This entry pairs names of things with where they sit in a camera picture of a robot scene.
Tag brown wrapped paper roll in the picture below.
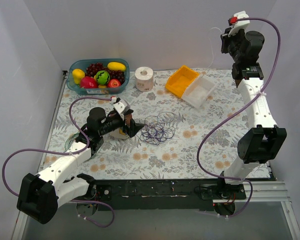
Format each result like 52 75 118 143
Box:
109 110 133 140

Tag red toy apple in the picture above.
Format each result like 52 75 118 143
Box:
107 78 121 88

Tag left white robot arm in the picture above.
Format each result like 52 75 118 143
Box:
16 107 145 224

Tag toy watermelon ball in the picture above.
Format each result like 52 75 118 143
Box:
93 70 110 86

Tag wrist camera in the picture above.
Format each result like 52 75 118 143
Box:
110 96 130 115
224 10 250 37

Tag purple thin cable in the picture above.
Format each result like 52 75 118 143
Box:
139 115 176 146

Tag white toilet paper roll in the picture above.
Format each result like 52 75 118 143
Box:
134 66 154 92

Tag yellow toy mango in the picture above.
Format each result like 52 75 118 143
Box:
107 61 127 72

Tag dark red toy grapes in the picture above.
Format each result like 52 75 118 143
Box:
85 62 126 84

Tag yellow plastic bin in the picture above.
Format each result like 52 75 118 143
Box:
165 65 200 98

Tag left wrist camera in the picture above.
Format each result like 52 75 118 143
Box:
110 96 130 115

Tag left purple hose cable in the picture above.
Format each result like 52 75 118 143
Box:
1 96 116 228

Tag white plastic bin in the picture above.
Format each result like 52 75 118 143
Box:
181 74 217 109

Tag floral table mat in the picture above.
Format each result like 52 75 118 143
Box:
37 68 271 180

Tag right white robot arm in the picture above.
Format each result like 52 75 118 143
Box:
216 28 287 199

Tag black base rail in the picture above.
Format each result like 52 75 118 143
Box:
79 178 247 211

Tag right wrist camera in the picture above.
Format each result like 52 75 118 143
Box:
224 10 250 37

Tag yellow toy pear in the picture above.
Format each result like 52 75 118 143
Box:
72 68 86 85

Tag aluminium frame rail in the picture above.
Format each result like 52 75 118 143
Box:
212 181 291 203

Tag teal fruit basket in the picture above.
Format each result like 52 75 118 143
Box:
66 58 130 95

